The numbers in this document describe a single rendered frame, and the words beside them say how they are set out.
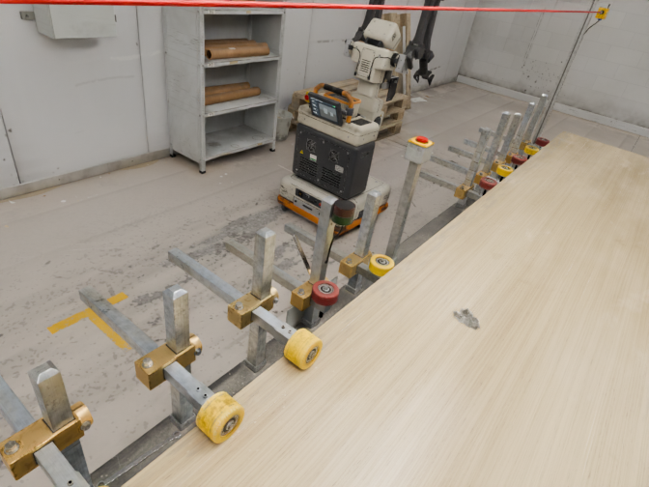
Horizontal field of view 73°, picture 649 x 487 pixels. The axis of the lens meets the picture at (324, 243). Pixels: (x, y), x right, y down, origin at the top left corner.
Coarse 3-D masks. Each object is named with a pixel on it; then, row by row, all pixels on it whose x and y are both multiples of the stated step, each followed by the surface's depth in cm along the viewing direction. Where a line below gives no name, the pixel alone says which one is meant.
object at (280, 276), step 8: (232, 240) 150; (232, 248) 148; (240, 248) 147; (240, 256) 146; (248, 256) 144; (272, 272) 139; (280, 272) 139; (280, 280) 138; (288, 280) 136; (296, 280) 137; (288, 288) 137; (312, 304) 132
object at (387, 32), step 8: (376, 24) 293; (384, 24) 290; (392, 24) 288; (368, 32) 294; (376, 32) 291; (384, 32) 289; (392, 32) 288; (384, 40) 288; (392, 40) 292; (400, 40) 299; (392, 48) 296
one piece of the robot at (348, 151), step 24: (312, 120) 300; (360, 120) 295; (312, 144) 308; (336, 144) 294; (360, 144) 287; (312, 168) 316; (336, 168) 302; (360, 168) 301; (336, 192) 309; (360, 192) 318
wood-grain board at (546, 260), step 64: (512, 192) 207; (576, 192) 218; (640, 192) 231; (448, 256) 153; (512, 256) 159; (576, 256) 166; (640, 256) 173; (384, 320) 122; (448, 320) 125; (512, 320) 129; (576, 320) 134; (640, 320) 138; (256, 384) 98; (320, 384) 101; (384, 384) 103; (448, 384) 106; (512, 384) 109; (576, 384) 112; (640, 384) 115; (192, 448) 84; (256, 448) 86; (320, 448) 88; (384, 448) 90; (448, 448) 92; (512, 448) 94; (576, 448) 96; (640, 448) 98
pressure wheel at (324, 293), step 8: (320, 280) 131; (312, 288) 128; (320, 288) 128; (328, 288) 129; (336, 288) 129; (312, 296) 128; (320, 296) 125; (328, 296) 126; (336, 296) 127; (320, 304) 127; (328, 304) 127; (320, 312) 133
